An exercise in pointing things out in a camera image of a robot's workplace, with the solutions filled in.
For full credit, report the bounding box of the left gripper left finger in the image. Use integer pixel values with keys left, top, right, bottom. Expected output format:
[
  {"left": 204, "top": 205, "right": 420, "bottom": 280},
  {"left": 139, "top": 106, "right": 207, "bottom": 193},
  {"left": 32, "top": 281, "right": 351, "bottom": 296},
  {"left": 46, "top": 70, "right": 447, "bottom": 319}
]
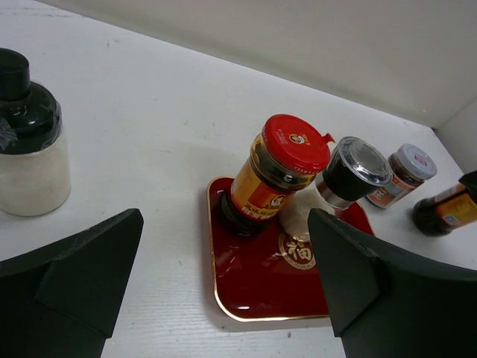
[{"left": 1, "top": 209, "right": 144, "bottom": 357}]

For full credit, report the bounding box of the clear cap grinder bottle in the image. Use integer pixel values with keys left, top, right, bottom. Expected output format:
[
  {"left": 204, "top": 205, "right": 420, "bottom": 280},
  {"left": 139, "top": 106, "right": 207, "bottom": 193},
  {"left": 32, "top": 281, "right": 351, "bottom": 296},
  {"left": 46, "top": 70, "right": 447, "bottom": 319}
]
[{"left": 279, "top": 136, "right": 392, "bottom": 242}]

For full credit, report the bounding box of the red lid dark sauce jar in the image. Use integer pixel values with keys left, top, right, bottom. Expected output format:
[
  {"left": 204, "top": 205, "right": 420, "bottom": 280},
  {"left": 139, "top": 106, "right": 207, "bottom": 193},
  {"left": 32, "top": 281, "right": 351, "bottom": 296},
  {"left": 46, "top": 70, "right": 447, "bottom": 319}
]
[{"left": 411, "top": 183, "right": 476, "bottom": 237}]

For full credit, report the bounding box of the black cap white bottle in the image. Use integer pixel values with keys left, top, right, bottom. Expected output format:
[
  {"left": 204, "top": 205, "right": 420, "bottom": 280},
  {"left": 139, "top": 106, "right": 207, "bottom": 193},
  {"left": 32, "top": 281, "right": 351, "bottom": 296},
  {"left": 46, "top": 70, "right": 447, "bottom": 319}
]
[{"left": 1, "top": 48, "right": 72, "bottom": 217}]

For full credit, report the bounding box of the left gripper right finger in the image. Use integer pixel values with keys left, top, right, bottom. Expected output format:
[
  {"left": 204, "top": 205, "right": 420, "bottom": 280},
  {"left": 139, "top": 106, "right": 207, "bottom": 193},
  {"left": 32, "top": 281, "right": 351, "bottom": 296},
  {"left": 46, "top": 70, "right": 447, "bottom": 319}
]
[{"left": 308, "top": 209, "right": 476, "bottom": 357}]

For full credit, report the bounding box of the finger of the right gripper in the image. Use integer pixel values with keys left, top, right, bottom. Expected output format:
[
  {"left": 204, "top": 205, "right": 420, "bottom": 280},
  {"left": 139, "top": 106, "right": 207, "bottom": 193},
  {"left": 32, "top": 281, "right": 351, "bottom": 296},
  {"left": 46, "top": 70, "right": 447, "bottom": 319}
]
[{"left": 459, "top": 172, "right": 477, "bottom": 201}]

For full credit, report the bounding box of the grey lid spice jar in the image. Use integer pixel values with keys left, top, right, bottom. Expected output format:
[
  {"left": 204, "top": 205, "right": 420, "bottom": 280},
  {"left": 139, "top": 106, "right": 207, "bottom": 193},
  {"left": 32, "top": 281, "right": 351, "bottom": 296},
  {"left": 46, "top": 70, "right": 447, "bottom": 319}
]
[{"left": 366, "top": 143, "right": 437, "bottom": 209}]

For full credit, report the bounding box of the red lacquer tray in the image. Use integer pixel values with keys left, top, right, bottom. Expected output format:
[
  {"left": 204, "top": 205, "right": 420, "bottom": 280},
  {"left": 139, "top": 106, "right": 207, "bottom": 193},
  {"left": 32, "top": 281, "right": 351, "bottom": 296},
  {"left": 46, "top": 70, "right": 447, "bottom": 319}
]
[{"left": 206, "top": 175, "right": 376, "bottom": 322}]

